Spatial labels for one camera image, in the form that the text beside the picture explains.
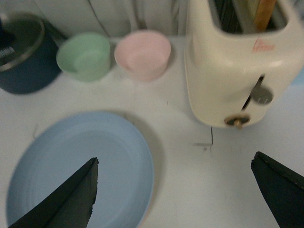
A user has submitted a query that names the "pink bowl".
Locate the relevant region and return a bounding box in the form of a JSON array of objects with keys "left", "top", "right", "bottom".
[{"left": 114, "top": 30, "right": 171, "bottom": 81}]

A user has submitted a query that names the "light blue plate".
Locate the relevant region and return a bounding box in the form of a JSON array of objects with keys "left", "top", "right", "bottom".
[{"left": 6, "top": 112, "right": 154, "bottom": 228}]

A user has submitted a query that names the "glass pot lid blue knob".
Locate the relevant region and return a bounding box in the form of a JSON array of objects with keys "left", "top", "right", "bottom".
[{"left": 0, "top": 13, "right": 46, "bottom": 72}]

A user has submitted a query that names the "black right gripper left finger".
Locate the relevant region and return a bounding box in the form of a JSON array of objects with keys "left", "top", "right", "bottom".
[{"left": 10, "top": 158, "right": 99, "bottom": 228}]

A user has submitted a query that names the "bread slice in toaster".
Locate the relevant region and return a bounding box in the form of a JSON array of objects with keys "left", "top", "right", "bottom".
[{"left": 254, "top": 0, "right": 277, "bottom": 32}]

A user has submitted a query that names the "cream toaster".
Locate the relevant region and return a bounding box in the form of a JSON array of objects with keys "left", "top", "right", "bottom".
[{"left": 184, "top": 0, "right": 304, "bottom": 128}]

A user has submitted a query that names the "dark blue saucepan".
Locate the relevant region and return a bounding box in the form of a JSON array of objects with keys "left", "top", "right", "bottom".
[{"left": 0, "top": 20, "right": 61, "bottom": 94}]

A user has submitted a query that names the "green bowl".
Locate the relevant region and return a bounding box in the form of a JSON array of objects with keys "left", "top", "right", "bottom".
[{"left": 56, "top": 32, "right": 111, "bottom": 82}]

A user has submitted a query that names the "grey curtain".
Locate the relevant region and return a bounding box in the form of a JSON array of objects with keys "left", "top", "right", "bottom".
[{"left": 0, "top": 0, "right": 189, "bottom": 41}]

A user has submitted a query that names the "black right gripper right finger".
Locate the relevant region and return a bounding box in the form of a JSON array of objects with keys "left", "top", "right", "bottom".
[{"left": 251, "top": 152, "right": 304, "bottom": 228}]

